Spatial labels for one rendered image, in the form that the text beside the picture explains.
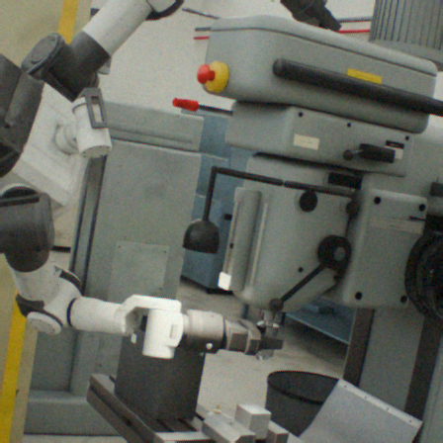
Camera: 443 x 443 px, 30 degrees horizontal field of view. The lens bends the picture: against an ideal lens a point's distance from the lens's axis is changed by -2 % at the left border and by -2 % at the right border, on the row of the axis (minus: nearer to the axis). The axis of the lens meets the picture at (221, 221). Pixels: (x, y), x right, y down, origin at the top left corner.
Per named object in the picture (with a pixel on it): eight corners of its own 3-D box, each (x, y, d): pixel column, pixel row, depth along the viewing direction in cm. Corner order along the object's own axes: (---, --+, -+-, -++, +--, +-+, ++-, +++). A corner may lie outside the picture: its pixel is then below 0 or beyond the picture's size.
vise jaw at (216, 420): (229, 453, 172) (233, 435, 172) (201, 430, 183) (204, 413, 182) (253, 451, 175) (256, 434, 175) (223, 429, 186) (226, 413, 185)
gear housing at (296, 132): (282, 155, 160) (292, 104, 159) (221, 144, 181) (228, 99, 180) (410, 179, 177) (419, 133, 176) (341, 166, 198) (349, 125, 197)
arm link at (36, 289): (14, 323, 183) (-7, 272, 164) (38, 276, 190) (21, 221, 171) (61, 339, 181) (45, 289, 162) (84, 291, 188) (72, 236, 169)
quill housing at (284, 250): (262, 315, 166) (292, 157, 163) (213, 291, 184) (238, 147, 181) (336, 319, 176) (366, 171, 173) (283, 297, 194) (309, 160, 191)
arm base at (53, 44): (7, 78, 181) (41, 75, 174) (33, 34, 186) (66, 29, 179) (50, 119, 191) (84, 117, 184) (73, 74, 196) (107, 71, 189)
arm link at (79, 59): (68, 18, 185) (27, 62, 184) (85, 28, 178) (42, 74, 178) (99, 50, 193) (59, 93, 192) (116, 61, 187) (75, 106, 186)
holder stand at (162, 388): (155, 420, 204) (168, 343, 203) (113, 390, 222) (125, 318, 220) (195, 418, 212) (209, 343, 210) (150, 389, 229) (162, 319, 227)
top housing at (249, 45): (252, 95, 154) (268, 10, 152) (188, 90, 176) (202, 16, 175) (434, 136, 177) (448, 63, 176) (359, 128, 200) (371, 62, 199)
